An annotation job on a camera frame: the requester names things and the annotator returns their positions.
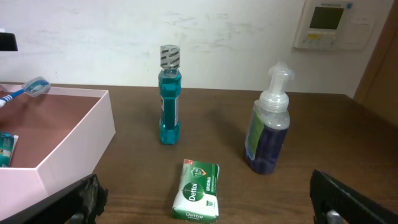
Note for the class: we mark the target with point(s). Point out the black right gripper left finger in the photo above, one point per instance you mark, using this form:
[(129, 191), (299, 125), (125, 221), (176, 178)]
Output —
[(80, 202)]

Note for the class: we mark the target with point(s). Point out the blue white toothbrush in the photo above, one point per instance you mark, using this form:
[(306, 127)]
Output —
[(33, 88)]

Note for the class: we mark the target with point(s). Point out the teal white toothpaste tube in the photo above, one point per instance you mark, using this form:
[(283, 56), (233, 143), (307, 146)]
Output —
[(7, 146)]

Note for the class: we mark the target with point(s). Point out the blue mouthwash bottle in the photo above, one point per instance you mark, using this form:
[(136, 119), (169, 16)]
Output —
[(170, 85)]

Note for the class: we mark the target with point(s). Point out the beige wall control panel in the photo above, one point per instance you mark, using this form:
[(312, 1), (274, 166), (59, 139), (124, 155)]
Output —
[(333, 25)]

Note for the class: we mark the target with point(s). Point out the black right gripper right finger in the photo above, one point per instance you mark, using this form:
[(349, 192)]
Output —
[(335, 202)]

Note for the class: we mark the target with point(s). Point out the clear purple foam soap bottle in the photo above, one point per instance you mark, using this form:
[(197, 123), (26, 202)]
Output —
[(270, 121)]

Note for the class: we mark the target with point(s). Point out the brown wooden door frame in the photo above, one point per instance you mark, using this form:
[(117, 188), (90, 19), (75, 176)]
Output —
[(377, 90)]

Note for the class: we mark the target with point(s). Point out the green Dettol soap bar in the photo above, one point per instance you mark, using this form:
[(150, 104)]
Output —
[(196, 199)]

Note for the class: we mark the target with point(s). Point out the white cardboard box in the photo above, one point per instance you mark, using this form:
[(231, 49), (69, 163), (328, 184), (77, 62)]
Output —
[(62, 136)]

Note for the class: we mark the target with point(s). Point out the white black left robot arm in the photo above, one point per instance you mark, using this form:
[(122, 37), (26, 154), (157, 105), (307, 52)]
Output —
[(7, 41)]

